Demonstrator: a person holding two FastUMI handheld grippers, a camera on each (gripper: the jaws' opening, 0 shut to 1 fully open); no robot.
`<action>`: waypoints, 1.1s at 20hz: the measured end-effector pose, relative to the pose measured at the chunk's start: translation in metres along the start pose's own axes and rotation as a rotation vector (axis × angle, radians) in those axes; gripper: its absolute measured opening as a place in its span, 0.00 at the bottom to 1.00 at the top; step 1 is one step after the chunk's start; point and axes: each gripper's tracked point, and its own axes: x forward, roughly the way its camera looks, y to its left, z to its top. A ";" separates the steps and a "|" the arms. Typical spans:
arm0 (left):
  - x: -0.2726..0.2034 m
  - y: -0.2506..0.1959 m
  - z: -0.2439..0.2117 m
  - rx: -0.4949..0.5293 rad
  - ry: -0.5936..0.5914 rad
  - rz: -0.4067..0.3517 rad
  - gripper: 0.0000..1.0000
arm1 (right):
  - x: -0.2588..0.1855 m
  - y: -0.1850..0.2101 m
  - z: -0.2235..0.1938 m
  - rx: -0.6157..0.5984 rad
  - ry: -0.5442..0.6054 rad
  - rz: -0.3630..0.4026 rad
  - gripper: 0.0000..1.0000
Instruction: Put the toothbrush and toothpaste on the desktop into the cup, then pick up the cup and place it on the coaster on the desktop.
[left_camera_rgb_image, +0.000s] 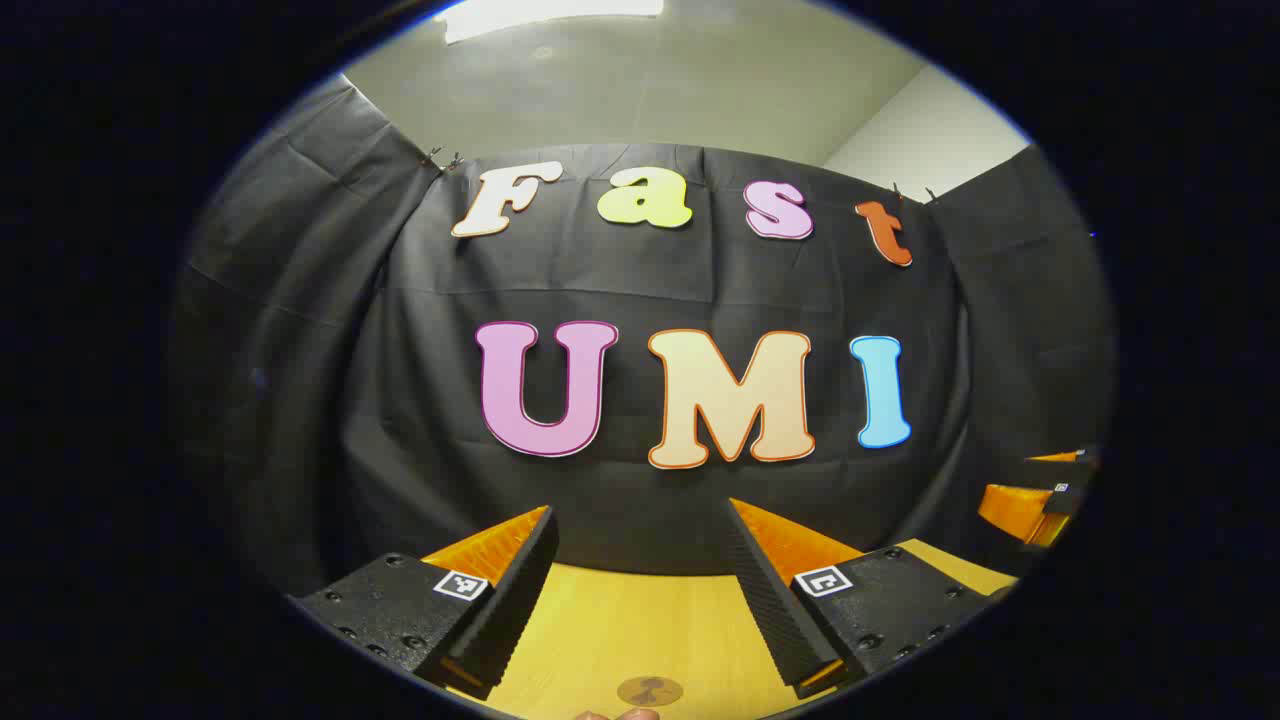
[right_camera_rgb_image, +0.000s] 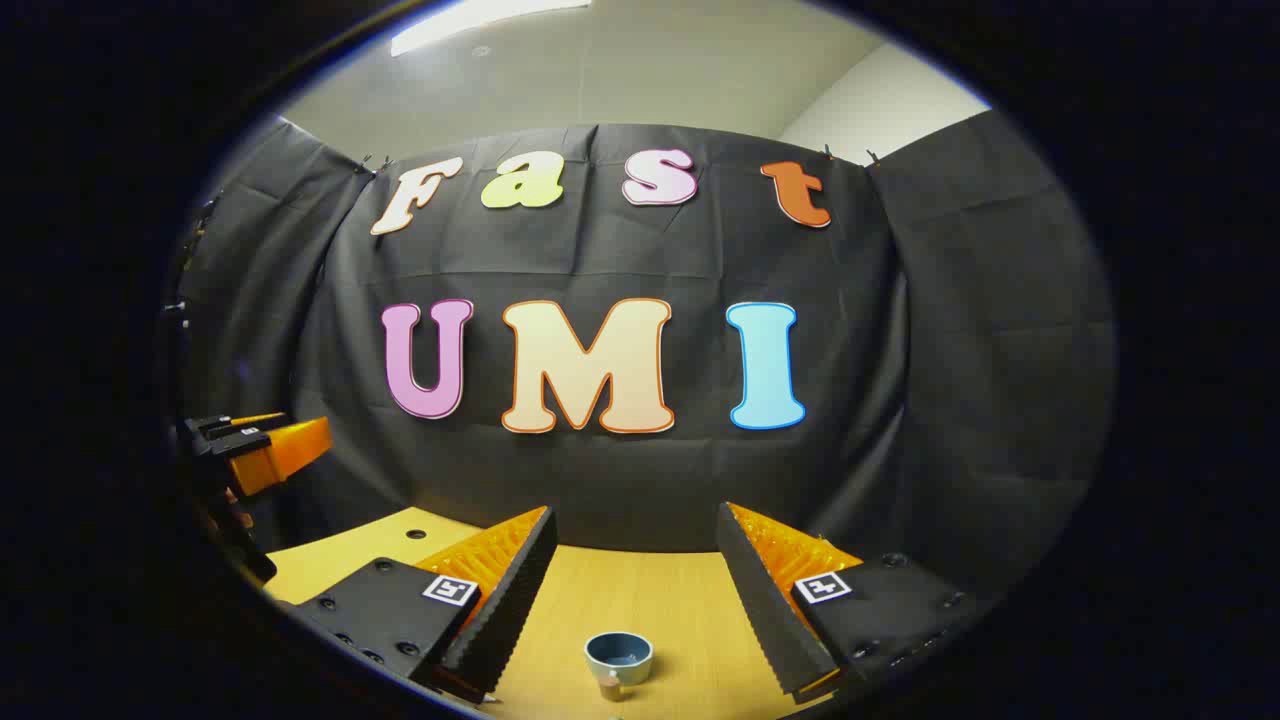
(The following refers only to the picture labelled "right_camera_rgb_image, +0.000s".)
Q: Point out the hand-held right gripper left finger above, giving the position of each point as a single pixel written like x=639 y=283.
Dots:
x=510 y=610

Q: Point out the wooden desktop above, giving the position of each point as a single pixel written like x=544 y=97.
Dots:
x=680 y=600

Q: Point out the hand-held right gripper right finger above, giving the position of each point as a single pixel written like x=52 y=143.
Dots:
x=765 y=620

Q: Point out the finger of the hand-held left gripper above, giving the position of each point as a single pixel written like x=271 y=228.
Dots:
x=285 y=455
x=225 y=424

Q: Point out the black backdrop cloth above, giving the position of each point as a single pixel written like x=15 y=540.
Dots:
x=850 y=380

